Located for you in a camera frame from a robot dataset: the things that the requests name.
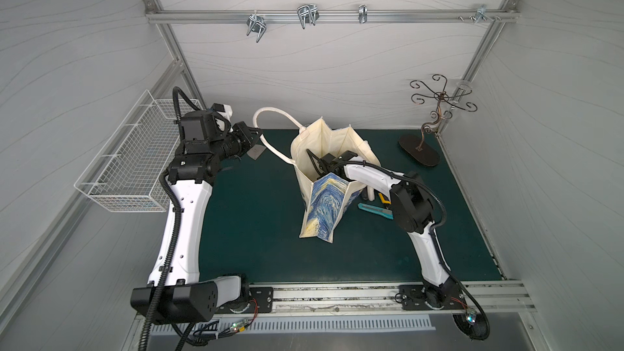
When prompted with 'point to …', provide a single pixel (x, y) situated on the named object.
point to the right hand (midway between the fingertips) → (338, 207)
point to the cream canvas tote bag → (326, 198)
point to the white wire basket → (132, 171)
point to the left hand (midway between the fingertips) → (262, 130)
